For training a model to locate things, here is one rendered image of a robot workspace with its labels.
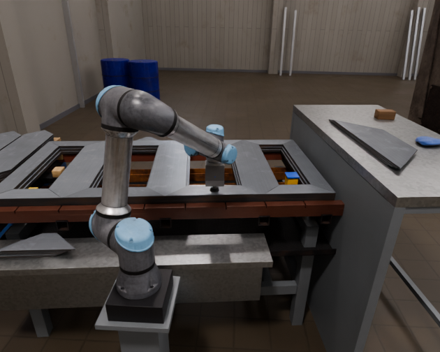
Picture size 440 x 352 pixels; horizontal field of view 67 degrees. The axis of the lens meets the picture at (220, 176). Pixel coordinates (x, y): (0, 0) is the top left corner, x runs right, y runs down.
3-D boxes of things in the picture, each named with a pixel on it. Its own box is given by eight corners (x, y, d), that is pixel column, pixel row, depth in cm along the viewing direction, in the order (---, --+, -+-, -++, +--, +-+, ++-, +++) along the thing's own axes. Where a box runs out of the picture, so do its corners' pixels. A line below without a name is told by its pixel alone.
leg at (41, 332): (42, 327, 186) (11, 226, 157) (53, 327, 186) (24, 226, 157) (37, 336, 180) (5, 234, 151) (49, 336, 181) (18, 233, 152)
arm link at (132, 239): (132, 278, 103) (128, 241, 97) (108, 258, 111) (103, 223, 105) (163, 260, 111) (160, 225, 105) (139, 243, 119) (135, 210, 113)
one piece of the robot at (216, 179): (224, 149, 151) (223, 181, 158) (204, 149, 151) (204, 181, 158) (226, 158, 143) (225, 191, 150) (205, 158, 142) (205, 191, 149)
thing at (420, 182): (292, 110, 230) (293, 105, 228) (376, 110, 234) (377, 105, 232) (394, 207, 113) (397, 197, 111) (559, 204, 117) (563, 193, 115)
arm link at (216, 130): (200, 126, 139) (214, 122, 145) (200, 151, 144) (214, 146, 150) (214, 130, 135) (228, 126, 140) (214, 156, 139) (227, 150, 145)
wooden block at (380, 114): (377, 119, 198) (379, 111, 195) (373, 116, 203) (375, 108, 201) (394, 119, 197) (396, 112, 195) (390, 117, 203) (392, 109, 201)
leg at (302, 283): (289, 316, 195) (303, 219, 166) (299, 316, 196) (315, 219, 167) (291, 325, 190) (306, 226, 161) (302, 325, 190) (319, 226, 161)
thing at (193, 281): (-6, 304, 162) (-28, 246, 147) (258, 294, 171) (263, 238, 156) (-11, 311, 158) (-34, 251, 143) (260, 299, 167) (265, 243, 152)
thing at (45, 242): (-6, 241, 146) (-9, 233, 144) (85, 239, 148) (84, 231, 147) (-23, 260, 134) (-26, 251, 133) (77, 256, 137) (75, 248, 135)
